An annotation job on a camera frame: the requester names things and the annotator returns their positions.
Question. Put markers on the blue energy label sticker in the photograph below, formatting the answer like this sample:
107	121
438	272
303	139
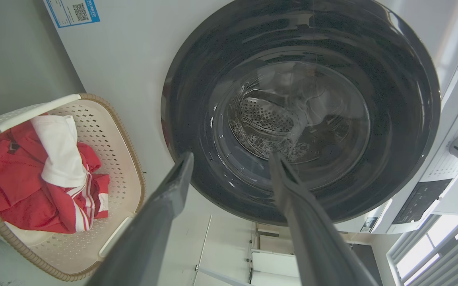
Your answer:
70	12

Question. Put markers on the window with grey frame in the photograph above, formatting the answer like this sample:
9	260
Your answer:
439	250

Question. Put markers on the small barcode sticker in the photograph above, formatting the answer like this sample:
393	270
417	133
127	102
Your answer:
369	224

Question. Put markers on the round black washing machine door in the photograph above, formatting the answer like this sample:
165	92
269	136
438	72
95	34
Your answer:
197	119

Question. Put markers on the red garment with white stripes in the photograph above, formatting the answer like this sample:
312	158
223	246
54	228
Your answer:
14	178

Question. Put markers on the black washing machine control panel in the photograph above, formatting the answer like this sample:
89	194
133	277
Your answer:
422	200

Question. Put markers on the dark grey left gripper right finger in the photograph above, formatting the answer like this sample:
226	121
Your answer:
312	238

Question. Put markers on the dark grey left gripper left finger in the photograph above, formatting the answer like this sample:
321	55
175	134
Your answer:
153	230

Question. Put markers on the cream perforated laundry basket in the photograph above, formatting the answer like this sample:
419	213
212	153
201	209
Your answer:
113	131

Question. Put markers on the white front-load washing machine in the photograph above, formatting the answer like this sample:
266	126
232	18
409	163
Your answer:
133	79

